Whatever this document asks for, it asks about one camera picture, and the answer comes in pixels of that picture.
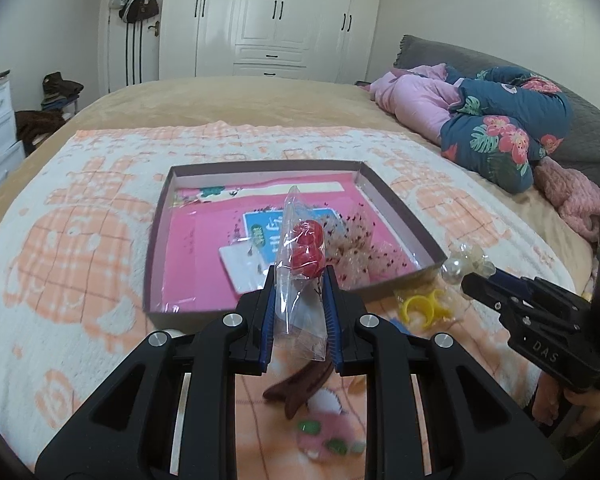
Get pearl bead hair tie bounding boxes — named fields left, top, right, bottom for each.
left=441, top=242, right=496, bottom=283

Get pink fluffy hair clip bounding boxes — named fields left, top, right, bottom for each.
left=297, top=390, right=368, bottom=461

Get white and orange plaid blanket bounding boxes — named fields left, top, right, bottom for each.
left=0, top=120, right=596, bottom=480

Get white door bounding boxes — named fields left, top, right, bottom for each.
left=100, top=0, right=163, bottom=93

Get person's right hand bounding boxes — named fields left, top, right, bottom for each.
left=562, top=387, right=600, bottom=441

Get folded brown clothes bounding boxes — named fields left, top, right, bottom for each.
left=42, top=72, right=84, bottom=102

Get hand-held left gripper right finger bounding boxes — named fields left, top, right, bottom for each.
left=320, top=264, right=566, bottom=480

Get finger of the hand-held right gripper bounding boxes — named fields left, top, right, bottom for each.
left=490, top=267, right=546, bottom=293
left=461, top=272, right=521, bottom=316

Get yellow plastic ring pair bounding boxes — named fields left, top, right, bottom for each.
left=395, top=290, right=453, bottom=331

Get shallow cardboard box pink lining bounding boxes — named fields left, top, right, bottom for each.
left=142, top=160, right=448, bottom=328

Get bed with beige bedspread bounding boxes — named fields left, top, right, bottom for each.
left=0, top=76, right=600, bottom=321

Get blue floral quilt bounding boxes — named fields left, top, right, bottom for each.
left=440, top=66, right=574, bottom=195

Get small blue accessory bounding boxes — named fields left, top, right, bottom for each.
left=382, top=317, right=411, bottom=337

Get clear bag of red beads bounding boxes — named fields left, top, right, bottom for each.
left=272, top=185, right=328, bottom=363

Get pink knitted blanket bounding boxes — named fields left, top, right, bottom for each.
left=534, top=156, right=600, bottom=241

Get grey quilted headboard cushion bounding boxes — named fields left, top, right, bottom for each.
left=392, top=35, right=600, bottom=181

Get white wardrobe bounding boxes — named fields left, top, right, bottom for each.
left=158, top=0, right=386, bottom=85

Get black hanging straps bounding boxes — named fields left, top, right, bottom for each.
left=125, top=22, right=144, bottom=86

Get speckled clear plastic bag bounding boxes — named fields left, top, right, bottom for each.
left=325, top=210, right=417, bottom=288

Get brown hair claw clip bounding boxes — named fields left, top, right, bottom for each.
left=262, top=360, right=333, bottom=418

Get pink quilted jacket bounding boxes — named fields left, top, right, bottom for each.
left=369, top=64, right=473, bottom=143

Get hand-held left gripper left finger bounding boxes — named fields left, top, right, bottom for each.
left=34, top=264, right=281, bottom=480

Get white card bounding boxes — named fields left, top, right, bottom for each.
left=219, top=244, right=277, bottom=292

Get dark brown coat pile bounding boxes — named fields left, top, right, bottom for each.
left=15, top=110, right=67, bottom=155

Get blue printed card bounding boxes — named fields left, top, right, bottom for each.
left=242, top=207, right=342, bottom=263

